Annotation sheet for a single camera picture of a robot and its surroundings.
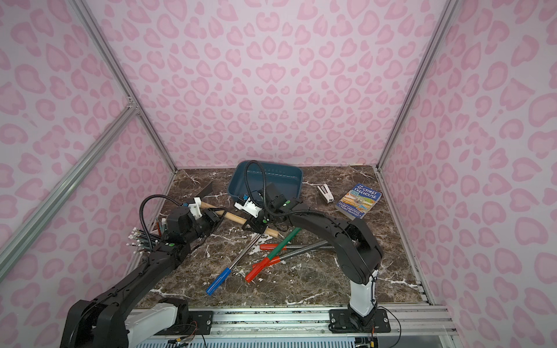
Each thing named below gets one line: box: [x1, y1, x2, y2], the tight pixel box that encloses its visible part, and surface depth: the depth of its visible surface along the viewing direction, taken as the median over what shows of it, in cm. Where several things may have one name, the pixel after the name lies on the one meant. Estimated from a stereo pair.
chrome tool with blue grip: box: [205, 233, 263, 296], surface depth 83 cm
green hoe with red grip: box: [245, 226, 303, 283], surface depth 88 cm
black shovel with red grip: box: [259, 243, 335, 251], surface depth 90 cm
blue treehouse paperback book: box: [335, 183, 383, 221], surface depth 105 cm
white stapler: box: [316, 183, 335, 204], surface depth 109 cm
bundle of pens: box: [126, 226, 161, 254], surface depth 79 cm
